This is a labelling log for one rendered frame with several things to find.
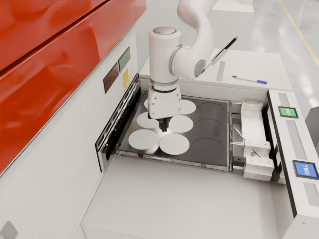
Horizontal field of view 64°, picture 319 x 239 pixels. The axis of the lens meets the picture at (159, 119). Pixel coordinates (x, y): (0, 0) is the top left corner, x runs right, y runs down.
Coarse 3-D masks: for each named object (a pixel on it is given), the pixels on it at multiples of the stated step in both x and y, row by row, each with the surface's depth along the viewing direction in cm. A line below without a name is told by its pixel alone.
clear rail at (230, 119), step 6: (228, 108) 100; (228, 114) 97; (228, 120) 94; (228, 126) 92; (228, 132) 89; (228, 138) 87; (228, 144) 84; (228, 150) 82; (228, 156) 80; (228, 162) 78
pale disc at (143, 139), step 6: (138, 132) 89; (144, 132) 88; (150, 132) 88; (132, 138) 86; (138, 138) 86; (144, 138) 86; (150, 138) 86; (156, 138) 86; (132, 144) 84; (138, 144) 84; (144, 144) 84; (150, 144) 84
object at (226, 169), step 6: (120, 150) 81; (138, 156) 80; (144, 156) 80; (150, 156) 79; (156, 156) 79; (162, 156) 79; (174, 162) 78; (180, 162) 78; (186, 162) 77; (192, 162) 77; (198, 162) 78; (210, 168) 76; (216, 168) 76; (222, 168) 76; (228, 168) 76
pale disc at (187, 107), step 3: (183, 102) 103; (186, 102) 103; (189, 102) 103; (192, 102) 103; (183, 105) 101; (186, 105) 101; (189, 105) 101; (192, 105) 101; (195, 105) 101; (183, 108) 100; (186, 108) 100; (189, 108) 100; (192, 108) 100; (195, 108) 100; (183, 111) 98; (186, 111) 98; (189, 111) 98; (192, 111) 98
